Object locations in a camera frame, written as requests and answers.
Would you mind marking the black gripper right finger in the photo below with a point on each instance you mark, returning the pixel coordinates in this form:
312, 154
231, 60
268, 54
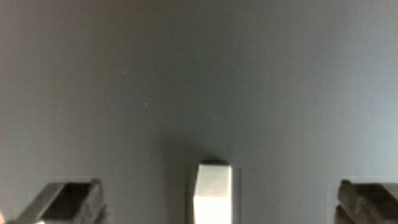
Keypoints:
367, 203

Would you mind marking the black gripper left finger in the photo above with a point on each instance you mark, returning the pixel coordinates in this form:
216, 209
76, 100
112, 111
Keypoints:
67, 204

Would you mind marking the white table leg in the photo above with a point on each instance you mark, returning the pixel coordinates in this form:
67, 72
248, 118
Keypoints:
213, 194

